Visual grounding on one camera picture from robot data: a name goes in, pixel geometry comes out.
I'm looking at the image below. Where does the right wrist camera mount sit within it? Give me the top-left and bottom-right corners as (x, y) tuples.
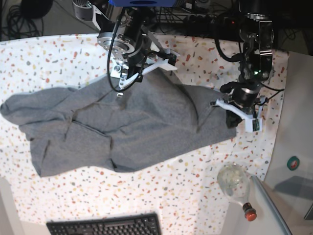
(113, 48), (180, 97)

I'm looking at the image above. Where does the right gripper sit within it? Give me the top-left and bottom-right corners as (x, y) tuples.
(110, 58), (141, 86)

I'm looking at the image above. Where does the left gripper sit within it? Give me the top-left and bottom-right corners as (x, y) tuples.
(226, 110), (242, 129)

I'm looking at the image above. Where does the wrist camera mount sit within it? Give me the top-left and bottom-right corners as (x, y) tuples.
(210, 95), (268, 133)
(113, 48), (180, 97)

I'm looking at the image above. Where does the grey t-shirt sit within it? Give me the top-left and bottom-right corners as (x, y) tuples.
(0, 69), (236, 177)

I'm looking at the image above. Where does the black keyboard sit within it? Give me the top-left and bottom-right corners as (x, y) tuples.
(46, 213), (162, 235)

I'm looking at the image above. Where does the blue box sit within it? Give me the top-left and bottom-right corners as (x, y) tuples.
(109, 0), (185, 7)

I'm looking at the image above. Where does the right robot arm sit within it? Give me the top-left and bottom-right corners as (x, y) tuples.
(72, 0), (154, 91)

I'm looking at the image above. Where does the terrazzo pattern table cloth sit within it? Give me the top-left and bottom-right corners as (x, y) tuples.
(0, 34), (289, 235)

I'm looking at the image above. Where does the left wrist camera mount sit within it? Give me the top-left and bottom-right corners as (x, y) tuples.
(210, 95), (268, 133)

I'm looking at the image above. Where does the green tape roll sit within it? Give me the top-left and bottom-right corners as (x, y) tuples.
(287, 156), (300, 171)

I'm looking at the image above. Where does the clear bottle with red cap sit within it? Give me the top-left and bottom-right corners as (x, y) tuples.
(217, 163), (257, 222)

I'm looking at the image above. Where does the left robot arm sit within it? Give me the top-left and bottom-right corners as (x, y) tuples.
(212, 0), (283, 132)

